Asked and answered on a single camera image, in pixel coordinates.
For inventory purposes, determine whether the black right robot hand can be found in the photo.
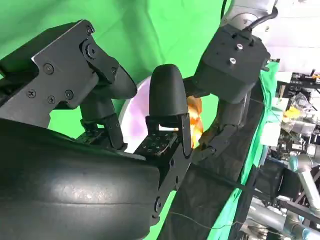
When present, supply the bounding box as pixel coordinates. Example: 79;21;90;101
0;19;193;240

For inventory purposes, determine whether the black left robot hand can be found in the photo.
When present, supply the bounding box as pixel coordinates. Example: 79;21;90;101
183;74;251;165

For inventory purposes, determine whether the orange and white bread roll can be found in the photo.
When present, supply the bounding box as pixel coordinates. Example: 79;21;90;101
186;96;204;151

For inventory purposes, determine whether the black backdrop fabric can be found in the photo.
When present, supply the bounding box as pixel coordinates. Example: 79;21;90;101
159;79;266;240

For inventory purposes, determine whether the cluttered workshop desk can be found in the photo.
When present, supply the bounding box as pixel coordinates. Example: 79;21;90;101
276;71;320;153

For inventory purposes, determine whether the lilac plate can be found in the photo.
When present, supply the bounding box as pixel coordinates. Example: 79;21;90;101
119;76;152;154

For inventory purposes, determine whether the green table cloth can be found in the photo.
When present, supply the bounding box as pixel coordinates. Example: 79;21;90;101
0;0;281;240

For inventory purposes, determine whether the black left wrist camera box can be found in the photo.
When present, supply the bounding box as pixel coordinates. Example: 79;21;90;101
193;24;271;105

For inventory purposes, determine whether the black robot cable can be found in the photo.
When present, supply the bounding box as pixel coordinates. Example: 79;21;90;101
241;5;280;33

